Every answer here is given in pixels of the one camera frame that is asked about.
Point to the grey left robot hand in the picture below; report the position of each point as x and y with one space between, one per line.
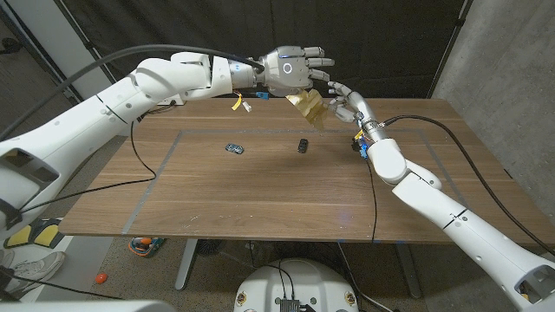
288 69

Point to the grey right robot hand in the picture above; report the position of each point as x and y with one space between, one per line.
353 104

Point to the gold foil envelope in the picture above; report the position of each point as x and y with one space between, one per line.
312 106

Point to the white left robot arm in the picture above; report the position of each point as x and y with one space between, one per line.
108 112

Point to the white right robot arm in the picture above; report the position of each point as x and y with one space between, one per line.
433 199

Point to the black toy car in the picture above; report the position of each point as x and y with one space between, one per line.
302 145

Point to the blue toy car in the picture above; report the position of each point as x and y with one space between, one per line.
234 148

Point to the black curtain backdrop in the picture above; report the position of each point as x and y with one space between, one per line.
390 43

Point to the black backdrop pole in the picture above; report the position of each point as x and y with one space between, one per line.
451 47
76 32

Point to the white power strip box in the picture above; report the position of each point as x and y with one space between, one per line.
171 102

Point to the grey table leg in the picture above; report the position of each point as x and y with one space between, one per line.
407 271
186 264

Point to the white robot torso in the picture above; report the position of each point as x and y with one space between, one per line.
297 281

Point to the orange teal tool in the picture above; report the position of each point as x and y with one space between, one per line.
145 246

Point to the small orange ball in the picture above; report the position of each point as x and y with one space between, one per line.
101 278

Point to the yellow black foot pedal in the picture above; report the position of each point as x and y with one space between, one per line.
18 236
47 233

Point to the grey sneaker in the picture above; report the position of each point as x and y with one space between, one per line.
39 268

